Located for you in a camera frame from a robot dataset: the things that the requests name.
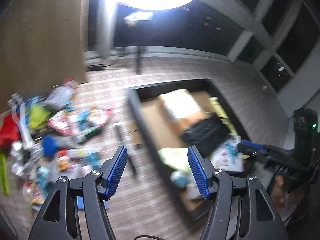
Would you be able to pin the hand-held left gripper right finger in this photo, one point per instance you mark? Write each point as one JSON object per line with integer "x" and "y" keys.
{"x": 198, "y": 172}

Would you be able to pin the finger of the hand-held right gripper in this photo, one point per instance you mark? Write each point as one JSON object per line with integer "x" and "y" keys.
{"x": 250, "y": 145}

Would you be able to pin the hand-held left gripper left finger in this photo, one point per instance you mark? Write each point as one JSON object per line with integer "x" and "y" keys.
{"x": 116, "y": 172}

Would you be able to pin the white printed box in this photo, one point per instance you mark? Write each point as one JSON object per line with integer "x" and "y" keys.
{"x": 226, "y": 156}

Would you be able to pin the teal lotion tube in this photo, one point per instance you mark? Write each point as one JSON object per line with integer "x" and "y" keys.
{"x": 173, "y": 157}

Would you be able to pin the black printed packet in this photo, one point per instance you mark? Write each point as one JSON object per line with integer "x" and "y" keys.
{"x": 205, "y": 135}

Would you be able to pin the long yellow packet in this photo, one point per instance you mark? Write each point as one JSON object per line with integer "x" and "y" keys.
{"x": 221, "y": 112}

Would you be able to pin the black tray container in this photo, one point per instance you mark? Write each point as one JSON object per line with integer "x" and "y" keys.
{"x": 140, "y": 120}

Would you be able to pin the orange tissue pack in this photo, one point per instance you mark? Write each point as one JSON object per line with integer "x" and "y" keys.
{"x": 181, "y": 103}

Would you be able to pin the person's right hand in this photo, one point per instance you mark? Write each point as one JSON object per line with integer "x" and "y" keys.
{"x": 277, "y": 192}

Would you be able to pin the wooden clip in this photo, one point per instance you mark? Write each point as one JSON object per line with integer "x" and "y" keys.
{"x": 134, "y": 132}

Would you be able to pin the blue round disc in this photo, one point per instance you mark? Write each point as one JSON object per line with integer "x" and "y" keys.
{"x": 50, "y": 146}

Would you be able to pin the red white flat packet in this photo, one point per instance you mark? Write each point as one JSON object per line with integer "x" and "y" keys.
{"x": 60, "y": 123}

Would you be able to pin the yellow-green shuttlecock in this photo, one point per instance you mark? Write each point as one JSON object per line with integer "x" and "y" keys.
{"x": 38, "y": 116}

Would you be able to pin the small grey box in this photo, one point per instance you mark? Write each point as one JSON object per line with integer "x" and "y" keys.
{"x": 60, "y": 94}

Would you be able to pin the red and white snack packet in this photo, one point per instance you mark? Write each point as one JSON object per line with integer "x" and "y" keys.
{"x": 69, "y": 82}

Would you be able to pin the white massage roller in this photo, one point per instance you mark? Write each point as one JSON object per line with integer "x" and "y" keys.
{"x": 23, "y": 127}

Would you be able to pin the black power strip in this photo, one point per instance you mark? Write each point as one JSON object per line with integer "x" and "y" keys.
{"x": 95, "y": 67}

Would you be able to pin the green plastic strip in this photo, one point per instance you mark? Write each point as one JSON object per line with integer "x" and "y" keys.
{"x": 3, "y": 175}

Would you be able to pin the black tripod stand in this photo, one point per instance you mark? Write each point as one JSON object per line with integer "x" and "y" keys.
{"x": 138, "y": 60}

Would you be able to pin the crumpled white paper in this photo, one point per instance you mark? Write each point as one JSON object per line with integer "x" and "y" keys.
{"x": 138, "y": 17}

